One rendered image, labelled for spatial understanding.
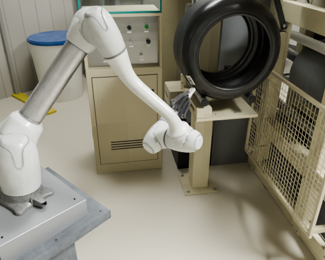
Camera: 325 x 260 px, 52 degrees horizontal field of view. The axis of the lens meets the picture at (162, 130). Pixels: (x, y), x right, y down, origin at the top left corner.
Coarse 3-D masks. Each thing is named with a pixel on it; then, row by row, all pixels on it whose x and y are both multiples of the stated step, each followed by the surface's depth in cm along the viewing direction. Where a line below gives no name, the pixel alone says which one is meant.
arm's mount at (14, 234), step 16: (48, 176) 152; (64, 192) 142; (0, 208) 131; (32, 208) 132; (48, 208) 133; (64, 208) 133; (80, 208) 138; (0, 224) 123; (16, 224) 124; (32, 224) 124; (48, 224) 128; (64, 224) 134; (0, 240) 117; (16, 240) 119; (32, 240) 124; (0, 256) 116; (16, 256) 121
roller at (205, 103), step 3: (195, 90) 197; (195, 93) 195; (198, 93) 192; (198, 96) 190; (201, 96) 187; (204, 96) 187; (198, 99) 189; (201, 99) 185; (204, 99) 184; (201, 102) 184; (204, 102) 184; (207, 102) 184; (204, 105) 185
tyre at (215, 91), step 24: (216, 0) 164; (240, 0) 163; (192, 24) 166; (264, 24) 168; (192, 48) 168; (264, 48) 195; (192, 72) 175; (216, 72) 207; (240, 72) 206; (264, 72) 181; (216, 96) 185; (240, 96) 190
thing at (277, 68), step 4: (280, 32) 204; (284, 32) 204; (284, 36) 206; (284, 40) 207; (284, 44) 208; (280, 48) 209; (284, 48) 210; (280, 52) 210; (280, 56) 212; (280, 60) 213; (276, 64) 214; (280, 64) 214; (276, 68) 215; (280, 68) 216; (280, 72) 217; (268, 76) 217; (272, 76) 217
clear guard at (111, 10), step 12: (84, 0) 215; (96, 0) 217; (108, 0) 218; (120, 0) 219; (132, 0) 220; (144, 0) 221; (156, 0) 223; (108, 12) 221; (120, 12) 222; (132, 12) 223; (144, 12) 225
